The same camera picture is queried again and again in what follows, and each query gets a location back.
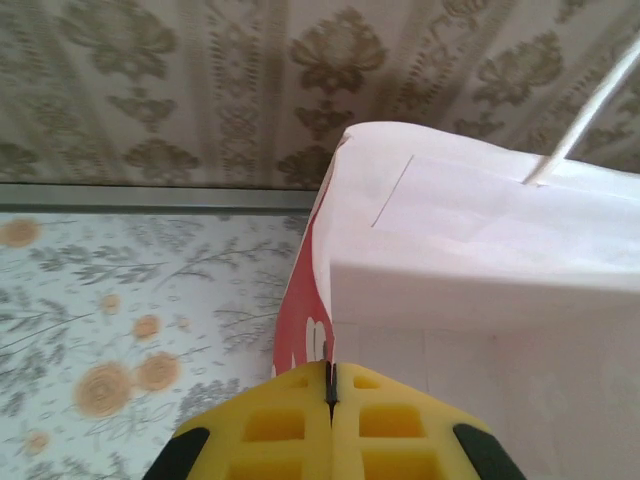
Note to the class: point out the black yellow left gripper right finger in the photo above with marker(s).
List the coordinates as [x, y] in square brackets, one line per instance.
[395, 430]

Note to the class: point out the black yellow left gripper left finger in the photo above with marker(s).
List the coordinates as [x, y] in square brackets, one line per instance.
[280, 430]

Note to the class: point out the white red printed paper bag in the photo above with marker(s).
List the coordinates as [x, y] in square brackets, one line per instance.
[475, 300]

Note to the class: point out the aluminium table edge rail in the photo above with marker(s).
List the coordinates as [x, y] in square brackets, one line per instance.
[150, 197]

